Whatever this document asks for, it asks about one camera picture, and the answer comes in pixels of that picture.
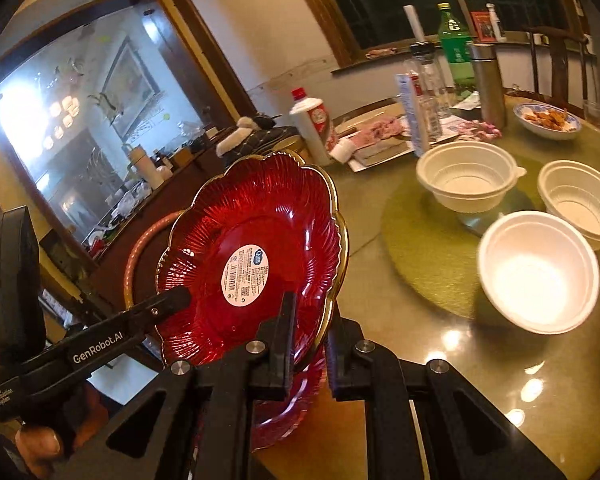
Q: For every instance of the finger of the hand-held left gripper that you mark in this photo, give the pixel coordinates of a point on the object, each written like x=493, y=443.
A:
x=165, y=305

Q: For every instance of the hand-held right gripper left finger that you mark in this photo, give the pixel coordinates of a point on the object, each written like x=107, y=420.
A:
x=287, y=340

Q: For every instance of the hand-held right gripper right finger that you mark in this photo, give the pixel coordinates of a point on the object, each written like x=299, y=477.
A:
x=336, y=360

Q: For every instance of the red glass scalloped plate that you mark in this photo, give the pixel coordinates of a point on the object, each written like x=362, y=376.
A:
x=260, y=220

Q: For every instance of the white smooth foam bowl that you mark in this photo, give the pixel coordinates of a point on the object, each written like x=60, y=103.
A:
x=535, y=275

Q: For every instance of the white ribbed plastic bowl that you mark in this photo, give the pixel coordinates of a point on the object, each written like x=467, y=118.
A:
x=470, y=175
x=580, y=200

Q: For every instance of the person's left hand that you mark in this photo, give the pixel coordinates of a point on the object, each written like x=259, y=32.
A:
x=40, y=447

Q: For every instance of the green round turntable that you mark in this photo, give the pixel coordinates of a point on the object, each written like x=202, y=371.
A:
x=430, y=260

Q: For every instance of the cream thermos flask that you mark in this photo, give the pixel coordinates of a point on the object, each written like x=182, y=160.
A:
x=141, y=167

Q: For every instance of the round metal turntable disc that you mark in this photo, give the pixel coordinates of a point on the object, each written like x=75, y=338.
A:
x=472, y=222

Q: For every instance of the black jacket with fur trim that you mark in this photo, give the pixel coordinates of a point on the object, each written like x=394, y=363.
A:
x=265, y=137

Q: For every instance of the small white cup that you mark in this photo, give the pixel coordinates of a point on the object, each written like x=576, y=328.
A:
x=342, y=151

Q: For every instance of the white liquor bottle red cap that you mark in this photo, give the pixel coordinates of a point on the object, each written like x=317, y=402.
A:
x=312, y=130

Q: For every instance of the tray of sliced meat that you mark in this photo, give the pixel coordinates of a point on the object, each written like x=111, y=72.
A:
x=375, y=132

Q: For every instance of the blue and white carton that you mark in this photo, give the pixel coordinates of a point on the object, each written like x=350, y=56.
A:
x=412, y=120

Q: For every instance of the pink patterned wrapper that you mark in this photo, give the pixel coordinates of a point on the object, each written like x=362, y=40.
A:
x=480, y=130

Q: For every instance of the clear bottle with black cap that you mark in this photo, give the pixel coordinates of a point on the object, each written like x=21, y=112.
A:
x=432, y=80

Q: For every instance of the blue and white porcelain bowl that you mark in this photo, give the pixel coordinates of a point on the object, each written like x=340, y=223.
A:
x=545, y=131

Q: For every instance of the stainless steel thermos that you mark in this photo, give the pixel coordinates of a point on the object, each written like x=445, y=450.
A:
x=487, y=85

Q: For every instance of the fried food pieces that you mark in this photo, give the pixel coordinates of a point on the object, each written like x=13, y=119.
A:
x=545, y=116

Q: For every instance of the green plastic soda bottle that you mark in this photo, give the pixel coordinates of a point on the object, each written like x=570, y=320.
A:
x=455, y=50

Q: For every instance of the white paper roll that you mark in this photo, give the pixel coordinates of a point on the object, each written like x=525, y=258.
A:
x=414, y=22

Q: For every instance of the wooden framed dark window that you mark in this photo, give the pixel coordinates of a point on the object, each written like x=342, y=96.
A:
x=380, y=0

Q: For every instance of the small drinking glass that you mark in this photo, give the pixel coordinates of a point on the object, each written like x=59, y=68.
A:
x=594, y=115

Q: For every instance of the red box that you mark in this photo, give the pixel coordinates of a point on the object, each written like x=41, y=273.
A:
x=481, y=26

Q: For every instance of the dark wooden chair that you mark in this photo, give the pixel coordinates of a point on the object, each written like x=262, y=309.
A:
x=560, y=70

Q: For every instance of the white bottle with dark label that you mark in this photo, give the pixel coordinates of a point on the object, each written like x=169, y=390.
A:
x=496, y=22

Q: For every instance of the white mug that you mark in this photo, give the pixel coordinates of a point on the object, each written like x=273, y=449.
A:
x=540, y=39

